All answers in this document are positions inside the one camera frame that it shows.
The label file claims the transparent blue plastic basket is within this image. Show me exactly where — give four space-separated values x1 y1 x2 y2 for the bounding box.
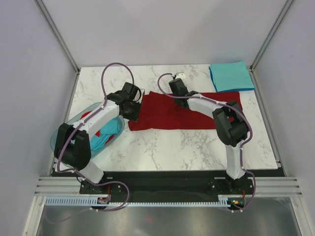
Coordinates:
50 100 125 165

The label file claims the red shirt in basket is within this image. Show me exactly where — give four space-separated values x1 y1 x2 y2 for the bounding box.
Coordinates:
81 110 119 146

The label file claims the left aluminium frame post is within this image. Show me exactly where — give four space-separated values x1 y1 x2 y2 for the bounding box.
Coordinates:
33 0 81 74

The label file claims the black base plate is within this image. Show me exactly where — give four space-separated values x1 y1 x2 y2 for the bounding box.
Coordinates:
51 169 286 204

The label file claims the aluminium frame post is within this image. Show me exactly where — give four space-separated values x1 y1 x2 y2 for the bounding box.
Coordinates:
249 0 296 72
33 0 81 74

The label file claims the folded teal t-shirt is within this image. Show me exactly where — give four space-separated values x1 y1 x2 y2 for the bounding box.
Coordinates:
209 61 254 92

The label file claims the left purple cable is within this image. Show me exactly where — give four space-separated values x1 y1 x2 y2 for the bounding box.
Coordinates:
44 62 135 224

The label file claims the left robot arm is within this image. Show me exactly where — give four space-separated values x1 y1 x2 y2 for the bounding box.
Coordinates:
54 82 143 193

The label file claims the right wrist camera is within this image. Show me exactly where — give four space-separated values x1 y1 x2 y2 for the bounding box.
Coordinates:
172 72 186 79

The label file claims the red t-shirt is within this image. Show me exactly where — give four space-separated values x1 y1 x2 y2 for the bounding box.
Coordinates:
127 90 244 132

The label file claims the purple cable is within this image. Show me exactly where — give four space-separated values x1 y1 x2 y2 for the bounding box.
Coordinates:
44 62 135 224
157 72 256 213

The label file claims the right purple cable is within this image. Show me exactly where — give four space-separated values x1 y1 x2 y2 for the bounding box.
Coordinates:
157 72 256 213

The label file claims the right aluminium frame post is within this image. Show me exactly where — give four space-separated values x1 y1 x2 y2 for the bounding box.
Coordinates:
249 0 296 72

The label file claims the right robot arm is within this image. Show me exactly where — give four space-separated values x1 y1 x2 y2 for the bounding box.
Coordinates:
169 78 255 195

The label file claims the white slotted cable duct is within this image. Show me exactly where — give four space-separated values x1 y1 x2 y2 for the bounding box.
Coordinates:
45 196 245 207

